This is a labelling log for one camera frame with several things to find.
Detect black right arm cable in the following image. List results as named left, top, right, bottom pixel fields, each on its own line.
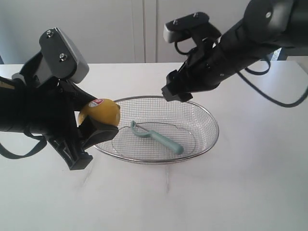
left=173, top=36, right=308, bottom=108

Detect oval wire mesh basket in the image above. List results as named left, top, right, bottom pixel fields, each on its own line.
left=95, top=96, right=219, bottom=165

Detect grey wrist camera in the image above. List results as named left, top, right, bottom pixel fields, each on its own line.
left=19, top=27, right=90, bottom=89
left=163, top=12, right=221, bottom=55

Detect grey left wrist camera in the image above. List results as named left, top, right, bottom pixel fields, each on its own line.
left=19, top=27, right=90, bottom=89

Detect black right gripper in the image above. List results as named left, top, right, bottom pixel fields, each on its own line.
left=162, top=36, right=260, bottom=102

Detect yellow lemon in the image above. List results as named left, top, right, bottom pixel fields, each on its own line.
left=78, top=99, right=120, bottom=127

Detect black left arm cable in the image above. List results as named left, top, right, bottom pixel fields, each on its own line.
left=0, top=129, right=48, bottom=160

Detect white cabinet doors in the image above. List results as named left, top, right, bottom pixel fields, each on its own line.
left=0, top=0, right=248, bottom=64

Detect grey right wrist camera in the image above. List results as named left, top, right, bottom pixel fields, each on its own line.
left=163, top=12, right=221, bottom=55

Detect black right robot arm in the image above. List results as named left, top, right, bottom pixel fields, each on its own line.
left=162, top=0, right=308, bottom=102

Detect teal handled peeler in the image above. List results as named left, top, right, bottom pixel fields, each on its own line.
left=130, top=121, right=184, bottom=154

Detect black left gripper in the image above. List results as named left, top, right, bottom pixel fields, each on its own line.
left=0, top=77, right=119, bottom=170

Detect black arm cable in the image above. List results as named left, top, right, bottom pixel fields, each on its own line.
left=173, top=36, right=308, bottom=108
left=0, top=129, right=48, bottom=160

